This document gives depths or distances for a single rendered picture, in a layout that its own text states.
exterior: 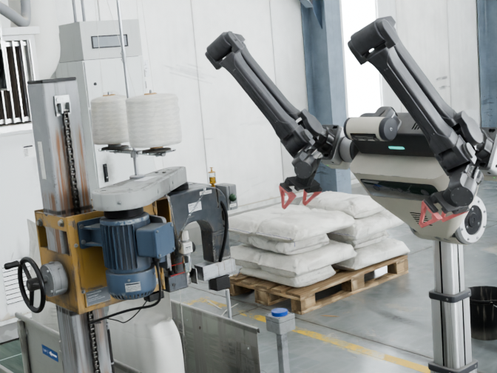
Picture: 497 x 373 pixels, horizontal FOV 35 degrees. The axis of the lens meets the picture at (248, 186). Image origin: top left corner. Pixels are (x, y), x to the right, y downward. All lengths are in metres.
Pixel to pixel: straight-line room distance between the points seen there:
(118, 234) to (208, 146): 5.43
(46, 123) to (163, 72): 5.00
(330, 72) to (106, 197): 6.17
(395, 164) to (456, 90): 8.21
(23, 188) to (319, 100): 4.16
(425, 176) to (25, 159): 3.50
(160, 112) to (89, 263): 0.53
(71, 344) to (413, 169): 1.23
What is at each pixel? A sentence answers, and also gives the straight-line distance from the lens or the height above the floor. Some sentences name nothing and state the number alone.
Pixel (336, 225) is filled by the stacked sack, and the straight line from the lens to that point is 5.57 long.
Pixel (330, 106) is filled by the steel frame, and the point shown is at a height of 1.18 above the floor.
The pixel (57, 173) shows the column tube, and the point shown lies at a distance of 2.50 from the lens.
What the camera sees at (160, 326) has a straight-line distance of 3.03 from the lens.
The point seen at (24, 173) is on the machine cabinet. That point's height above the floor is 1.14.
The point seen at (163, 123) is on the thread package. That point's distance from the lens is 2.39.
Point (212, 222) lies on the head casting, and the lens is 2.76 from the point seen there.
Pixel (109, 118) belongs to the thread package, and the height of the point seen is 1.61.
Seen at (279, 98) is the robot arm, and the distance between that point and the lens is 2.52.
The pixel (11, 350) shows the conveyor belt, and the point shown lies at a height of 0.38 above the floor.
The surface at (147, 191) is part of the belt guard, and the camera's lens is 2.35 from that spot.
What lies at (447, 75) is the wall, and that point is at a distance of 10.50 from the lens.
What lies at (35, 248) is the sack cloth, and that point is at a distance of 3.89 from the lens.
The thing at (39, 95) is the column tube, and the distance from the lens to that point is 2.50.
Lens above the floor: 1.78
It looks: 9 degrees down
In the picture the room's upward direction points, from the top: 5 degrees counter-clockwise
